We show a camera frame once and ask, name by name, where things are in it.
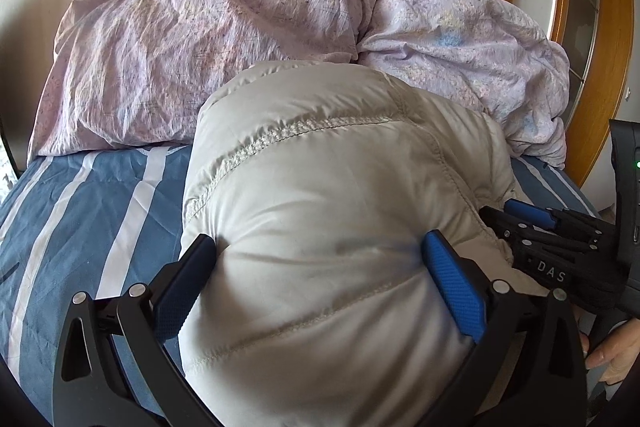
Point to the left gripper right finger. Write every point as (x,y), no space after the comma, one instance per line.
(525,367)

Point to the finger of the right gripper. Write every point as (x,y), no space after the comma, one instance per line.
(518,233)
(540,217)

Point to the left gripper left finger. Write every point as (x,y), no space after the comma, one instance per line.
(90,386)

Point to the beige puffer jacket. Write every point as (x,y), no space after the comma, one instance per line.
(317,182)

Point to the person's right hand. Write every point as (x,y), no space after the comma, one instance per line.
(617,353)

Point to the blue white striped bedsheet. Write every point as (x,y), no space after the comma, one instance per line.
(89,223)

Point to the pink floral duvet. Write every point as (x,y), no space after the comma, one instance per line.
(136,72)

